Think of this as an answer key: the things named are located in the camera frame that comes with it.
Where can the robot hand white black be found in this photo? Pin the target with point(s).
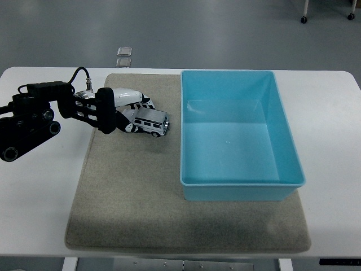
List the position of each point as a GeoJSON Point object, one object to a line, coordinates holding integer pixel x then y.
{"type": "Point", "coordinates": [125, 96]}

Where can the white table leg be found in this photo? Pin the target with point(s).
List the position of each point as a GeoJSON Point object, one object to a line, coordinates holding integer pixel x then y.
{"type": "Point", "coordinates": [285, 266]}
{"type": "Point", "coordinates": [69, 265]}

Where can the white toy car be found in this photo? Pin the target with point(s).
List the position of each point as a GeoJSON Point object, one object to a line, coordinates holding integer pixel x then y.
{"type": "Point", "coordinates": [152, 117]}

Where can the silver floor socket cover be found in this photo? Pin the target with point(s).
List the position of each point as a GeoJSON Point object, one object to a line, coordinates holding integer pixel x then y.
{"type": "Point", "coordinates": [124, 62]}
{"type": "Point", "coordinates": [124, 51]}

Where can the white cart leg with caster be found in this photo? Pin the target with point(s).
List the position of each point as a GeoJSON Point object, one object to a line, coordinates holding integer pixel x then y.
{"type": "Point", "coordinates": [304, 11]}
{"type": "Point", "coordinates": [352, 9]}

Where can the black table control panel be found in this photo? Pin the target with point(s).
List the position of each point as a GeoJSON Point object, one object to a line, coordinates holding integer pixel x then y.
{"type": "Point", "coordinates": [338, 262]}

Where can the grey metal plate with screws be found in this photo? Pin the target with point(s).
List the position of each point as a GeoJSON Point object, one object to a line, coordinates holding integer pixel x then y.
{"type": "Point", "coordinates": [197, 266]}

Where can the blue plastic box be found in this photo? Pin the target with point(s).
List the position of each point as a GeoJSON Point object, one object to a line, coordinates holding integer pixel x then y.
{"type": "Point", "coordinates": [239, 152]}

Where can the beige fabric mat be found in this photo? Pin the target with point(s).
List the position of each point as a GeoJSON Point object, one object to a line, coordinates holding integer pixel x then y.
{"type": "Point", "coordinates": [127, 183]}

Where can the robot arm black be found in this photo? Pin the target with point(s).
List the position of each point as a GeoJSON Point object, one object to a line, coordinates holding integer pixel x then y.
{"type": "Point", "coordinates": [28, 124]}

